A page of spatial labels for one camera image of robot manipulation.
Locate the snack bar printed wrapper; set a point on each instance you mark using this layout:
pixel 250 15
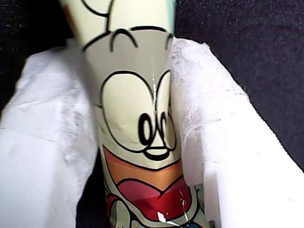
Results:
pixel 133 107

